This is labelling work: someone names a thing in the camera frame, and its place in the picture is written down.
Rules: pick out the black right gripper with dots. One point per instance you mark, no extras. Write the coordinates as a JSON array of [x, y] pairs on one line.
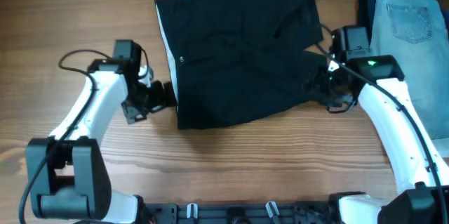
[[337, 90]]

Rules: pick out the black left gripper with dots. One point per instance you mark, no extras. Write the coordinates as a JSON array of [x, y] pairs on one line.
[[148, 98]]

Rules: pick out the black shorts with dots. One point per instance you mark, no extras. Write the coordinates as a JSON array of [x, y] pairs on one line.
[[236, 61]]

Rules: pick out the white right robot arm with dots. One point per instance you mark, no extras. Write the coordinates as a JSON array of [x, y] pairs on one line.
[[421, 174]]

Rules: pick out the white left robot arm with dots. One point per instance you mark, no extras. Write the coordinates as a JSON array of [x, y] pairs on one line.
[[68, 178]]

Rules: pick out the light blue denim shorts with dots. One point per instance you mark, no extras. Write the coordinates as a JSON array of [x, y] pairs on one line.
[[426, 74]]

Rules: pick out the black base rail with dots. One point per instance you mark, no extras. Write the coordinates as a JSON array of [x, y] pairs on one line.
[[270, 212]]

